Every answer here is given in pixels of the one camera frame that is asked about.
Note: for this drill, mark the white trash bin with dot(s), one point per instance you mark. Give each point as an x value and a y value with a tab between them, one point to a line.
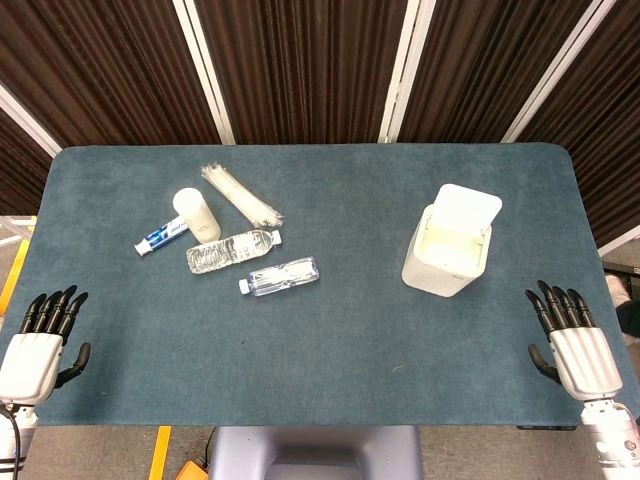
450	245

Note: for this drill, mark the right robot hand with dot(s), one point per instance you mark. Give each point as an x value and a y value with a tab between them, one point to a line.
585	362

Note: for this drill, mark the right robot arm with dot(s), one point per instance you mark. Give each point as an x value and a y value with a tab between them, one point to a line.
612	435

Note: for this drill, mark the clear round water bottle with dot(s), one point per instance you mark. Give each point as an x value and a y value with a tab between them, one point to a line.
230	251

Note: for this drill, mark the yellow floor tape strip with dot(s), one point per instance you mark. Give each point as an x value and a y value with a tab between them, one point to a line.
160	452

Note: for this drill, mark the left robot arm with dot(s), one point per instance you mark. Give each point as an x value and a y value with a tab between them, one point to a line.
12	440

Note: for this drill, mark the clear square water bottle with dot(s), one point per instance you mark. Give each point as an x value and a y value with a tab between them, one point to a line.
281	275

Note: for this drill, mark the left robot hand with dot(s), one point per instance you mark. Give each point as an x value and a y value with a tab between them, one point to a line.
27	362

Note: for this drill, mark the white cylindrical container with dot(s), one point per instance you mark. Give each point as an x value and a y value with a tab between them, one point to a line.
196	215

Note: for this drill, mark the orange box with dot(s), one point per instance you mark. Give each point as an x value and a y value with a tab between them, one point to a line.
191	471

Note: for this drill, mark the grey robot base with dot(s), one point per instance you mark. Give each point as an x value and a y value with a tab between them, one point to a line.
315	452

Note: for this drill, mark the blue white toothpaste tube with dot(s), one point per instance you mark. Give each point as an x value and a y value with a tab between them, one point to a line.
161	235

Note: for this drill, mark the blue felt table mat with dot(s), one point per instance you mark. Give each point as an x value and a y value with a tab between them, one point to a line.
310	285

